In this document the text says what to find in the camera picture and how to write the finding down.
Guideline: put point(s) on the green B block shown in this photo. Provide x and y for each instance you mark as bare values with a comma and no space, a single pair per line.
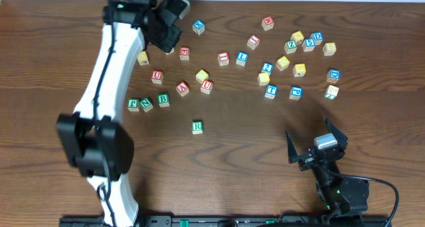
163,100

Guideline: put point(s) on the blue d block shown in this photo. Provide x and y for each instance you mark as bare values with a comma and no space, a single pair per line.
317,37
333,76

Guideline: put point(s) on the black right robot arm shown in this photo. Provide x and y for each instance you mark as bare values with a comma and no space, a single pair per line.
343,195

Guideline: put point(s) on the yellow O block centre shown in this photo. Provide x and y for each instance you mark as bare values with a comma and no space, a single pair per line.
201,76

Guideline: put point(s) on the blue T block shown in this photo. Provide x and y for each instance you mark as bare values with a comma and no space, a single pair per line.
271,91

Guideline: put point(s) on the blue D block lower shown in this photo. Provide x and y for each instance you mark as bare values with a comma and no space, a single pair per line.
333,76

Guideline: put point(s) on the green R block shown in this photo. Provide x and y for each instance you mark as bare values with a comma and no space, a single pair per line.
197,127

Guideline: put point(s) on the red H block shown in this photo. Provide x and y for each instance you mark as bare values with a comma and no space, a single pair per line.
267,23

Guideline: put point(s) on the yellow monkey block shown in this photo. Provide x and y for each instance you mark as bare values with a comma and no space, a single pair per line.
297,37

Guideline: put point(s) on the red i block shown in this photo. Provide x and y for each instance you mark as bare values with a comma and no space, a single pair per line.
253,42
223,58

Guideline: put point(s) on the green J block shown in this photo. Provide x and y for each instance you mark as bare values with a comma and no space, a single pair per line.
133,105

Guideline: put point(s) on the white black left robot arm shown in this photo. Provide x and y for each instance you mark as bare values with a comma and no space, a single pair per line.
93,136

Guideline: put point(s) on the blue L block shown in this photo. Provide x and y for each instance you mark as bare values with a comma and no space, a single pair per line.
241,58

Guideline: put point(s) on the blue D block upper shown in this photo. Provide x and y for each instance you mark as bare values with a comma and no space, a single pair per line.
317,37

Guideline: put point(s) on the blue X block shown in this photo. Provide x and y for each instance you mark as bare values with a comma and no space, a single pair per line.
198,27

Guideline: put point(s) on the blue 2 block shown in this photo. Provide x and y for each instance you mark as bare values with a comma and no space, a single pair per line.
267,68

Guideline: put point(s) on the red I block upper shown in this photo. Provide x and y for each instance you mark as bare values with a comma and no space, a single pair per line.
253,42

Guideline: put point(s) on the green Z block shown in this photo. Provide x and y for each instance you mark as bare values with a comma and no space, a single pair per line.
290,47

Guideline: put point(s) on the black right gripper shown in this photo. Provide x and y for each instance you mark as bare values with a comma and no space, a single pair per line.
312,155

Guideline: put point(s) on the red A block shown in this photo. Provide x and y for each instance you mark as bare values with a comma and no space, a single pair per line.
182,88

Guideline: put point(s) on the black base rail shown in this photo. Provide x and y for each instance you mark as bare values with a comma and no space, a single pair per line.
285,220

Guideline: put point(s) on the yellow K block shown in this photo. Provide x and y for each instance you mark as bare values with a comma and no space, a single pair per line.
299,70

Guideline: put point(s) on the blue P block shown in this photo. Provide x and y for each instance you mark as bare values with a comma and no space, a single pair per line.
296,93

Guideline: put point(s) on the yellow block centre right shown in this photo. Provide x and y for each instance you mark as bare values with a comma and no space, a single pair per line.
282,63

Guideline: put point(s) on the red X block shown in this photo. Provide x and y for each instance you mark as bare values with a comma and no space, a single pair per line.
170,52

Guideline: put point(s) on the red E block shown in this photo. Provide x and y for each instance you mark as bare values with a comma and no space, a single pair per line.
184,53

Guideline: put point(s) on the red I block lower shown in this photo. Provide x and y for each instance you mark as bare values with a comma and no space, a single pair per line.
223,58

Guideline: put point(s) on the green N block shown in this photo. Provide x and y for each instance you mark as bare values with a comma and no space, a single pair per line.
146,104

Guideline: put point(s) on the blue 5 block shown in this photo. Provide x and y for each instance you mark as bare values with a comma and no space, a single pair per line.
308,45

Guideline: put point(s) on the red U block right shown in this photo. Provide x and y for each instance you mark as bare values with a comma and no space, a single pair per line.
206,87

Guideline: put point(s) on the red u block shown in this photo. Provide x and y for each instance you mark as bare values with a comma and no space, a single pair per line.
157,77
206,87

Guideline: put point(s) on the yellow block far left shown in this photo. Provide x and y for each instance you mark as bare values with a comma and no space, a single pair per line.
142,58

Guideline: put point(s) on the yellow 8 block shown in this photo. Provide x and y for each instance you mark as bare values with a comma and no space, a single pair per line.
329,49

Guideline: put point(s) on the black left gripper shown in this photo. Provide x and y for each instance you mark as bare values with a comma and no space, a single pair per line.
167,30

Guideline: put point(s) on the yellow S block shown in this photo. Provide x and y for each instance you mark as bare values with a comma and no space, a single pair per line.
263,78

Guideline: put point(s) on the green 7 block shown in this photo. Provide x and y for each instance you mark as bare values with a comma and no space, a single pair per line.
331,92

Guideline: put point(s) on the red U block left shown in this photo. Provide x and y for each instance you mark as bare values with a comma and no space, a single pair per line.
157,77

